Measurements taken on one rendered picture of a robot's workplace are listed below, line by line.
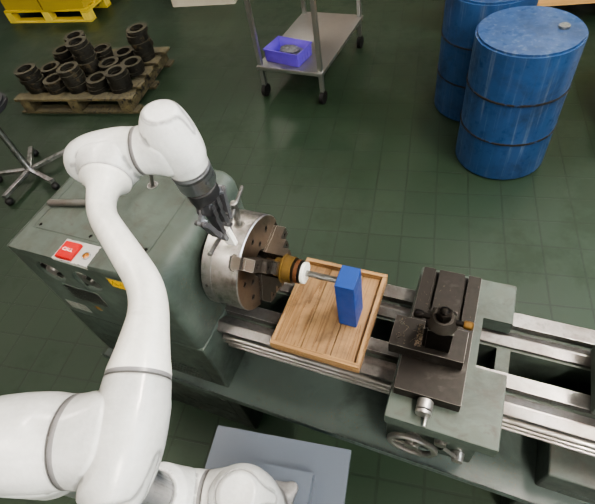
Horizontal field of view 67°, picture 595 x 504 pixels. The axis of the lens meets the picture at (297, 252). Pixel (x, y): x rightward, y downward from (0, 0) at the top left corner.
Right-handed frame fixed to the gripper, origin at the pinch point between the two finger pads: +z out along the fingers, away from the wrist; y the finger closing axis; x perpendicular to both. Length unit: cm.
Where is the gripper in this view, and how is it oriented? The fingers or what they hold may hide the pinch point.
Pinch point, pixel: (227, 236)
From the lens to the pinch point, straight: 119.6
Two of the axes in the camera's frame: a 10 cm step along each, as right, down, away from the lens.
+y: 3.5, -8.1, 4.6
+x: -9.2, -1.9, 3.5
